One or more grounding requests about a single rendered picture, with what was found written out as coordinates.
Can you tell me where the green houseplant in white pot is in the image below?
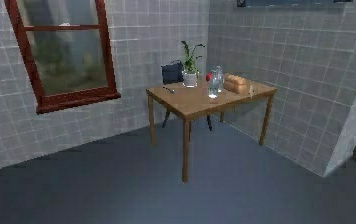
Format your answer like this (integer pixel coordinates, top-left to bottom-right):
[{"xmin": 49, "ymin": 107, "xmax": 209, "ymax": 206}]
[{"xmin": 180, "ymin": 40, "xmax": 206, "ymax": 89}]

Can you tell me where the brown wooden table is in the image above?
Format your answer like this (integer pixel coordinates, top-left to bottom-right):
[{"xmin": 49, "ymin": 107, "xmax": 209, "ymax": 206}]
[{"xmin": 145, "ymin": 73, "xmax": 278, "ymax": 184}]

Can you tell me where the dark blue chair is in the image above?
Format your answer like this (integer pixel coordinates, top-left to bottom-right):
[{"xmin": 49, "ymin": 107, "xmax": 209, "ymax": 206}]
[{"xmin": 160, "ymin": 60, "xmax": 213, "ymax": 132}]

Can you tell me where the clear glass cup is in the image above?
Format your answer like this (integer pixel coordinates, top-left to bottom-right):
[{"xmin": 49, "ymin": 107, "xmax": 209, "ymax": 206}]
[{"xmin": 207, "ymin": 79, "xmax": 220, "ymax": 99}]

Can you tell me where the clear glass bottle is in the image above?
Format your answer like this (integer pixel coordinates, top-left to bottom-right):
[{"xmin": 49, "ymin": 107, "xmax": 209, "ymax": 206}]
[{"xmin": 211, "ymin": 65, "xmax": 224, "ymax": 94}]

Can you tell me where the brown bread loaf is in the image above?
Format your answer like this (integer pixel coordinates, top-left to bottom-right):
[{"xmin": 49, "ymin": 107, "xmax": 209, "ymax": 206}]
[{"xmin": 223, "ymin": 73, "xmax": 248, "ymax": 95}]

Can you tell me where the red framed window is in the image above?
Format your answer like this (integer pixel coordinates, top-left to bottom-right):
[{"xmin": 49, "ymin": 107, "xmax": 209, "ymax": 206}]
[{"xmin": 4, "ymin": 0, "xmax": 122, "ymax": 115}]

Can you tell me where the dark framed wall picture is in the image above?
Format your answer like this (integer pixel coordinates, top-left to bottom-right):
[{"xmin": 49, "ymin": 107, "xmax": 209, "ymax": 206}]
[{"xmin": 236, "ymin": 0, "xmax": 355, "ymax": 8}]

